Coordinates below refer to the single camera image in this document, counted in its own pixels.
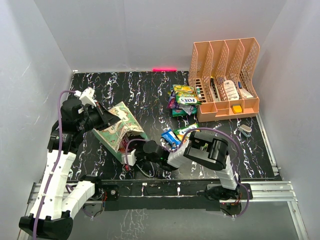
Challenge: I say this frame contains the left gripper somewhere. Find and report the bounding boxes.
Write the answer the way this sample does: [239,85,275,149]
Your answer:
[77,101,121,133]

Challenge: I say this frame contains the green paper bag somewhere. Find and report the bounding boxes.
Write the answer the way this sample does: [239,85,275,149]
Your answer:
[92,102,148,167]

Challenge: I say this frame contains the blue snack packet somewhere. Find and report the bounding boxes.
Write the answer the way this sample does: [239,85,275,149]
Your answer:
[161,129,181,149]

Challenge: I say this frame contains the yellow green Fox's packet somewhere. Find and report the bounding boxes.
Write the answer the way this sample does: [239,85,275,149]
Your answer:
[173,123,199,141]

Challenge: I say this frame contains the purple snack packet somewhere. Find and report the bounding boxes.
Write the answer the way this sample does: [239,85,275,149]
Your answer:
[167,90,197,116]

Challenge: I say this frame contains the teal Fox's candy bag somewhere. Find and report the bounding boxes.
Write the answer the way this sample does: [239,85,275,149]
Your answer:
[172,107,194,117]

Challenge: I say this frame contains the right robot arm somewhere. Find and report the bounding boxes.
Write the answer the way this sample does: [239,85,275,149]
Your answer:
[132,129,241,200]

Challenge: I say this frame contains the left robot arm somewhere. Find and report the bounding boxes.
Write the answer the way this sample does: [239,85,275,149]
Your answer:
[19,98,121,240]

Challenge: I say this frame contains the red light strip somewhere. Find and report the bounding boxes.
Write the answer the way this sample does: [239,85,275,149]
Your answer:
[152,66,177,72]

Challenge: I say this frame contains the black yellow marker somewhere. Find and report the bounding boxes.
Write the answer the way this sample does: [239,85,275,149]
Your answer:
[210,76,221,102]

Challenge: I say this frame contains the yellow object in organizer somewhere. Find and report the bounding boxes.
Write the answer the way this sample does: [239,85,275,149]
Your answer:
[231,104,243,114]

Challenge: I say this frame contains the grey white clip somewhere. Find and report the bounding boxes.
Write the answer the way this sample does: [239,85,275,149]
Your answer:
[238,124,252,138]

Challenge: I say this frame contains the white label bottle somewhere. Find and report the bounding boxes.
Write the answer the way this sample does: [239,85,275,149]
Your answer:
[223,80,240,101]

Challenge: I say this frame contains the orange file organizer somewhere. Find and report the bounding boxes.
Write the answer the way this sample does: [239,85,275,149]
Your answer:
[188,37,260,122]

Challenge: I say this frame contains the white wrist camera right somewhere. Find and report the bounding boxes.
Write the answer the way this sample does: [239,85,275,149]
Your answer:
[121,149,137,167]

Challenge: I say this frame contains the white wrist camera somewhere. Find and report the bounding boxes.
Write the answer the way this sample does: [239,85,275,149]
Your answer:
[73,87,97,107]
[121,149,137,167]

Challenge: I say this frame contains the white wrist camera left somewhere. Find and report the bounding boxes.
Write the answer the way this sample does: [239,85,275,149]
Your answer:
[73,87,97,107]

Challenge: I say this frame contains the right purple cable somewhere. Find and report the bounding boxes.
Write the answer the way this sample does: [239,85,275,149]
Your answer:
[124,127,251,218]

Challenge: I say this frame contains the purple cable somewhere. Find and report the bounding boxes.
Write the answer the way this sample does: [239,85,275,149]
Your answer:
[32,90,83,238]
[124,127,251,218]

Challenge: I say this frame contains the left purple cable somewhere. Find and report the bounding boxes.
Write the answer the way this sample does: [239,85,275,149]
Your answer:
[32,90,83,238]

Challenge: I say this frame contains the aluminium frame rail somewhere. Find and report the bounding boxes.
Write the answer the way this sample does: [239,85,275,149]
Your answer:
[17,117,310,240]

